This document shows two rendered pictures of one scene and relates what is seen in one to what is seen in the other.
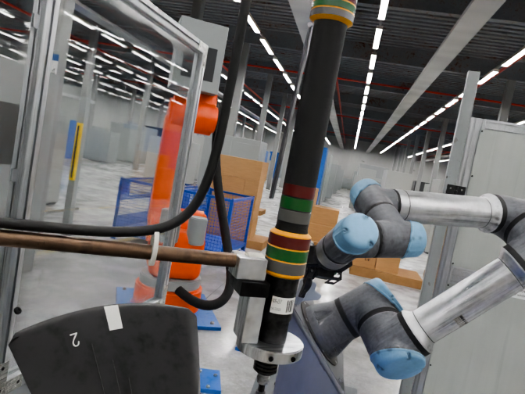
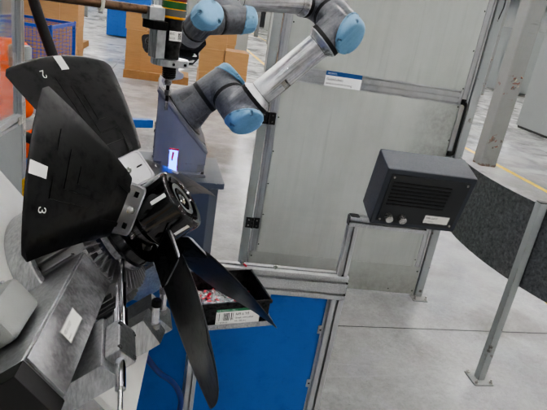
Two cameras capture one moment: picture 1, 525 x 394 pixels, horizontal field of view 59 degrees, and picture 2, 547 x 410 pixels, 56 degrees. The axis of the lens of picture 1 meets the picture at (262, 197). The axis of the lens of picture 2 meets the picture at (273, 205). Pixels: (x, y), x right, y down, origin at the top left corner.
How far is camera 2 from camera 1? 54 cm
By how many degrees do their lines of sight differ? 27
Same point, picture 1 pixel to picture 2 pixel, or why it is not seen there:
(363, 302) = (216, 80)
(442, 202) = not seen: outside the picture
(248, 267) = (155, 12)
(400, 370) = (246, 124)
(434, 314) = (268, 81)
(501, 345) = (326, 127)
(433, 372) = (276, 156)
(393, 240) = (234, 19)
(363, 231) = (212, 12)
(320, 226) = not seen: hidden behind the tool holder
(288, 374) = (164, 143)
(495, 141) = not seen: outside the picture
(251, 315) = (159, 41)
